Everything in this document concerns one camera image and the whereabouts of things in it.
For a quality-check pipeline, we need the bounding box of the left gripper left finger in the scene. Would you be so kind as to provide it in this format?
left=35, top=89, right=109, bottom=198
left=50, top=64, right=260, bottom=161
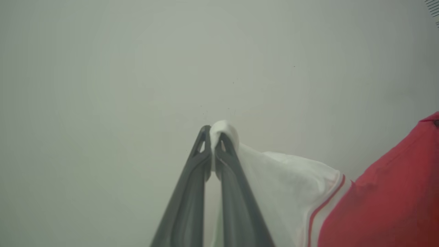
left=150, top=125, right=212, bottom=247

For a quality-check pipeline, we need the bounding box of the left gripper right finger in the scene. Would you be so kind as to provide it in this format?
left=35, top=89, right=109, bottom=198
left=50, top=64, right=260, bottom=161
left=214, top=133, right=275, bottom=247

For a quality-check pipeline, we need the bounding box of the red and white garment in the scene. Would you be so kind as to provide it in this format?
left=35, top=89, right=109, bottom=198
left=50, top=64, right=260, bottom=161
left=209, top=111, right=439, bottom=247

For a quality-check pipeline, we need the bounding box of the dark slatted grille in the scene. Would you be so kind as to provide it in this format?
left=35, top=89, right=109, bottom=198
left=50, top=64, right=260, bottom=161
left=425, top=0, right=439, bottom=27

